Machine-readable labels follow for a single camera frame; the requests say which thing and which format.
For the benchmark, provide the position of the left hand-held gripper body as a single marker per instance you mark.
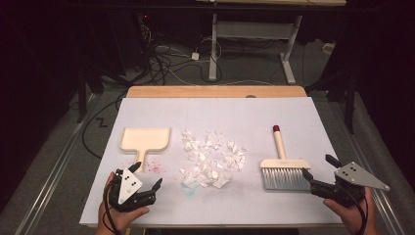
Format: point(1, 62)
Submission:
point(129, 187)

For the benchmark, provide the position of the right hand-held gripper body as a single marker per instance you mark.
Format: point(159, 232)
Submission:
point(354, 176)

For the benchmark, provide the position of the cream brush with red cap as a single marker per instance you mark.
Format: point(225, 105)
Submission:
point(284, 163)

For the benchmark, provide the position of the cream plastic dustpan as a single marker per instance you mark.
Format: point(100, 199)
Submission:
point(145, 138)

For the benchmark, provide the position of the pile of white paper scraps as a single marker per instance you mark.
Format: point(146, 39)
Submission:
point(208, 160)

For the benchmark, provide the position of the person's left hand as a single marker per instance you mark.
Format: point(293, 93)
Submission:
point(114, 220)

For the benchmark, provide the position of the person's right hand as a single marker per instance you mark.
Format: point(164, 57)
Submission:
point(357, 218)

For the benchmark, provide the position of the black metal stand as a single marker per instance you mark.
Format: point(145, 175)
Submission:
point(81, 98)

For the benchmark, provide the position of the white foam board mat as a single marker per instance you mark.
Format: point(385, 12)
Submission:
point(212, 114)

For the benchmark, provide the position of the wooden table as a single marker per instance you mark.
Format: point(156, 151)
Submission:
point(195, 91)

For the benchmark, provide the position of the white power adapter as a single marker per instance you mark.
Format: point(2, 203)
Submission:
point(195, 56)

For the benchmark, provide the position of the silver floor rail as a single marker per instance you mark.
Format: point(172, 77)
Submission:
point(52, 173)
point(388, 209)

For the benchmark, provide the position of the white metal desk frame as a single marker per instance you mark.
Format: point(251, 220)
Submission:
point(254, 30)

